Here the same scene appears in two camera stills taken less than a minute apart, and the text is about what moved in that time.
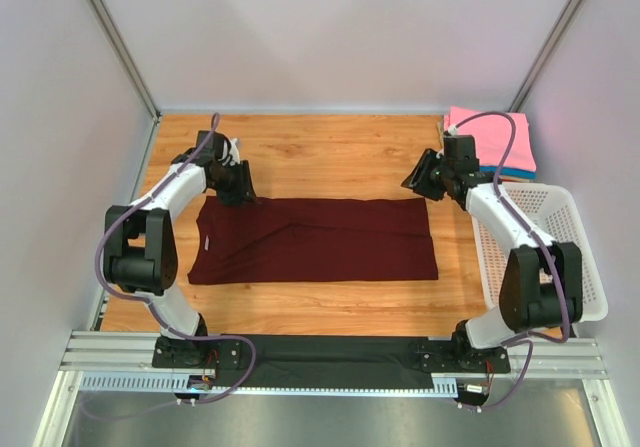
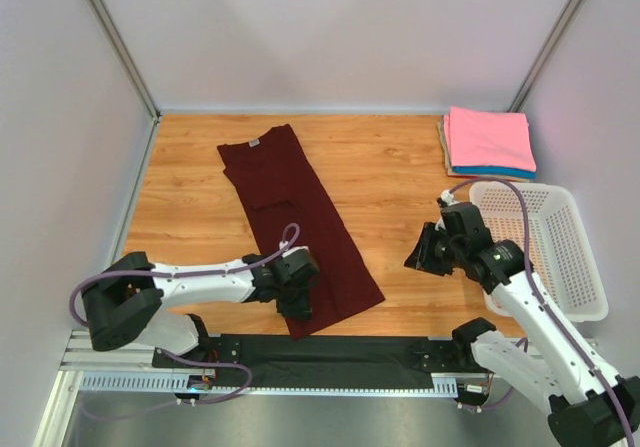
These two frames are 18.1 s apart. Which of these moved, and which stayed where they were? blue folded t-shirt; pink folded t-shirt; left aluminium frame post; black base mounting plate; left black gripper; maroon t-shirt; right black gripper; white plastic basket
Moved: maroon t-shirt; left black gripper; right black gripper
Stayed: blue folded t-shirt; pink folded t-shirt; left aluminium frame post; white plastic basket; black base mounting plate
